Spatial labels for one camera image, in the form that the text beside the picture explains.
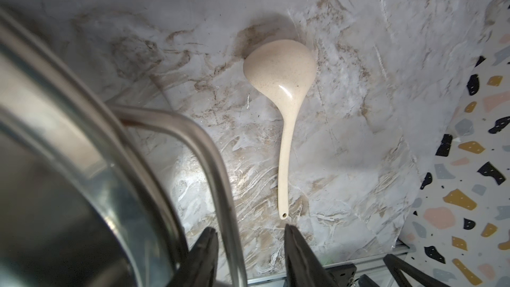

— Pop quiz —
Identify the stainless steel soup pot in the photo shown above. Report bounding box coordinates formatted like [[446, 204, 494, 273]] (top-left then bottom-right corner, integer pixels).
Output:
[[1, 12, 248, 286]]

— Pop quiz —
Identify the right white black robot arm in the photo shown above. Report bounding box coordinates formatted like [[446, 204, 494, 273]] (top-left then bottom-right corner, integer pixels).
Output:
[[325, 254, 447, 286]]

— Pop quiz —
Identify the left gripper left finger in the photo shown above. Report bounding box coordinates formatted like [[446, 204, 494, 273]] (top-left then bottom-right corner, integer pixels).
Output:
[[168, 227, 219, 287]]

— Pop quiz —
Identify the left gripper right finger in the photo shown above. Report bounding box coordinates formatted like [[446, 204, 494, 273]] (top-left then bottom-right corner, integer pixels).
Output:
[[284, 224, 337, 287]]

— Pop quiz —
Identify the cream plastic ladle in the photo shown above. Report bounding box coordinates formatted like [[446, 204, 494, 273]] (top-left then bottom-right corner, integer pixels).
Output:
[[243, 40, 317, 220]]

